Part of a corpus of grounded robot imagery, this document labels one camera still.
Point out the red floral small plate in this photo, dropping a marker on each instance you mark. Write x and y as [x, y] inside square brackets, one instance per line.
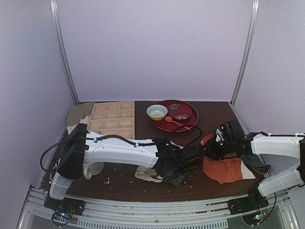
[179, 111]

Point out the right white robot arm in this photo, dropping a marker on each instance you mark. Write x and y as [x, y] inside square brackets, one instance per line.
[285, 153]

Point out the red plastic spoon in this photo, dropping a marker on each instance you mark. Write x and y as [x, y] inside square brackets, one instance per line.
[174, 122]

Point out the orange underwear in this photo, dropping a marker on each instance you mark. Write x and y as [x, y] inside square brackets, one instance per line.
[229, 170]

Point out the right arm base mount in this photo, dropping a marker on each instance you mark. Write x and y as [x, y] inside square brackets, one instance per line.
[254, 201]

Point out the left aluminium frame post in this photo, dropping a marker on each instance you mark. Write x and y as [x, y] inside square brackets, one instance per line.
[58, 33]

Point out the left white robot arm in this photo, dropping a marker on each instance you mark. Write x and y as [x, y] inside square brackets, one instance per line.
[84, 146]

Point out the white ceramic mug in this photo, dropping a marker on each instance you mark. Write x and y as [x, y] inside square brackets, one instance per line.
[92, 169]

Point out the striped dark underwear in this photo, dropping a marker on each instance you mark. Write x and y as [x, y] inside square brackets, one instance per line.
[256, 163]

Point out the right aluminium frame post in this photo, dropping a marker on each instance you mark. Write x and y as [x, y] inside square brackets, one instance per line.
[245, 63]

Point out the blue patterned bowl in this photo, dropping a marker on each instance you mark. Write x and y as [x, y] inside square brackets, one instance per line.
[157, 112]

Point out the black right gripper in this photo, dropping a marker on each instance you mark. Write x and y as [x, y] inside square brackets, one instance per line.
[210, 148]

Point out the wooden compartment tray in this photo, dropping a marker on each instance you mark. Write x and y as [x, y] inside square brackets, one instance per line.
[114, 118]

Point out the round red tray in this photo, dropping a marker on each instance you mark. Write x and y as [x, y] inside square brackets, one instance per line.
[168, 115]

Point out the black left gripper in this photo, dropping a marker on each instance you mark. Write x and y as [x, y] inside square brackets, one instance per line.
[195, 157]

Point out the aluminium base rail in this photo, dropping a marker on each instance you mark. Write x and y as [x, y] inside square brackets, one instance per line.
[219, 213]

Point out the olive cloth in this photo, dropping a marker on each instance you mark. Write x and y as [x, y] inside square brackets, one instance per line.
[79, 114]

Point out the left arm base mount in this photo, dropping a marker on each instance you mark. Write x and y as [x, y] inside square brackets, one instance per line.
[67, 205]

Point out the beige underwear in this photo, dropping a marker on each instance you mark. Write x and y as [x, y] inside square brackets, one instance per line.
[146, 175]

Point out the aluminium frame post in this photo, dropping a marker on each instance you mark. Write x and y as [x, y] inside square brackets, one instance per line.
[58, 33]
[245, 63]

